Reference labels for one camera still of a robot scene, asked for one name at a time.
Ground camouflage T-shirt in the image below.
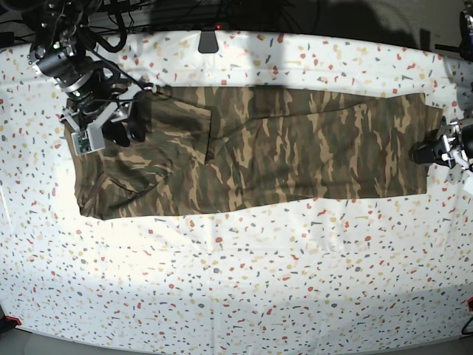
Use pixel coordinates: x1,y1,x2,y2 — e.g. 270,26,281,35
73,87,443,220

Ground black power strip red light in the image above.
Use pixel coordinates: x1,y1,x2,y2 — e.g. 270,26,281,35
146,21,231,32

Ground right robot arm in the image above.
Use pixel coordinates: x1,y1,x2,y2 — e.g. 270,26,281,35
19,1,153,155

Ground red clamp right corner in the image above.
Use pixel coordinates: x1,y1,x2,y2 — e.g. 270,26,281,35
466,297,473,312

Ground red clamp corner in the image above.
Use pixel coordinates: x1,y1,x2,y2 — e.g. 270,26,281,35
466,297,473,312
5,316,21,327

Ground black cables behind table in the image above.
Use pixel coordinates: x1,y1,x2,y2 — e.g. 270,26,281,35
84,0,322,30

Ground red clamp left corner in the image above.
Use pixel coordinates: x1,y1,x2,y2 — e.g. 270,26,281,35
5,316,21,327

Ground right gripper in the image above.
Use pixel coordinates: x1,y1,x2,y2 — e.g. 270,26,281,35
61,83,154,153

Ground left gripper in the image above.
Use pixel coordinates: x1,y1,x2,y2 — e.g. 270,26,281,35
410,118,472,169

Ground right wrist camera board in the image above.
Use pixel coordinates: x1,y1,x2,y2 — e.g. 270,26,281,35
71,127,106,156

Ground speckled white tablecloth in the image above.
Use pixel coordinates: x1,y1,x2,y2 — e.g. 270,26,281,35
1,45,472,354

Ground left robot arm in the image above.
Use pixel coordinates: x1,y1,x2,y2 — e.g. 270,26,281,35
410,1,472,173

